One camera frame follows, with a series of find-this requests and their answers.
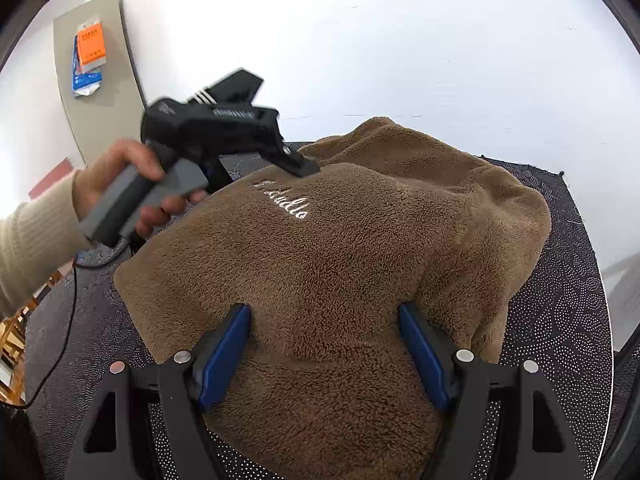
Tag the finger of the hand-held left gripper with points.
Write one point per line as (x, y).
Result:
(297, 165)
(219, 175)

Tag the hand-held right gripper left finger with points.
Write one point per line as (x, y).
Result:
(222, 355)

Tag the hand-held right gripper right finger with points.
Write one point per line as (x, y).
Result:
(425, 355)

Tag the brown fleece garment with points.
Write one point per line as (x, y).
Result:
(325, 260)

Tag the person's left forearm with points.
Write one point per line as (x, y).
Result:
(35, 245)

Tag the person's left hand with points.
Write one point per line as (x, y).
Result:
(115, 160)

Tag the dark dotted mat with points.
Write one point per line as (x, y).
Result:
(560, 310)

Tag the wooden rack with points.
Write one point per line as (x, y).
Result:
(20, 330)

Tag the dark cloth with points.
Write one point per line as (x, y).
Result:
(17, 450)

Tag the red and blue wall poster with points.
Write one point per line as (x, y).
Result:
(50, 180)

